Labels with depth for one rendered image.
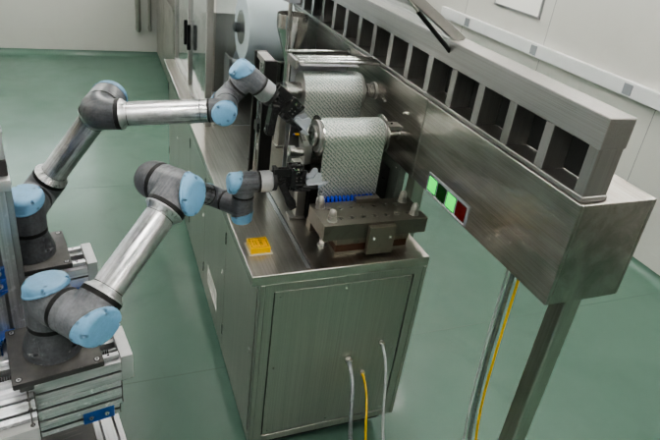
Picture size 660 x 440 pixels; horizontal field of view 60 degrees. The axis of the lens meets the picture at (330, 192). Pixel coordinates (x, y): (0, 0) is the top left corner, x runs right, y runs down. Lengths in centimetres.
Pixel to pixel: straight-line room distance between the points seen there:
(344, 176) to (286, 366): 73
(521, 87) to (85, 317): 126
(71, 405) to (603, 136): 157
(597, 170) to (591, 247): 22
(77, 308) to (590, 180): 128
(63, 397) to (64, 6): 599
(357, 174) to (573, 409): 164
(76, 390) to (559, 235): 138
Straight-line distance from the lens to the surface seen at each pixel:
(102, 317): 156
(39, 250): 214
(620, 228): 162
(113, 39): 750
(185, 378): 282
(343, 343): 222
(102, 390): 188
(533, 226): 160
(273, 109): 197
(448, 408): 287
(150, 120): 185
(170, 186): 165
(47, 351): 174
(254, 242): 201
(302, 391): 232
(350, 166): 209
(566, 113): 151
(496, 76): 172
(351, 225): 197
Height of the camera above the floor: 201
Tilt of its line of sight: 27 degrees down
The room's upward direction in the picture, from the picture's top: 8 degrees clockwise
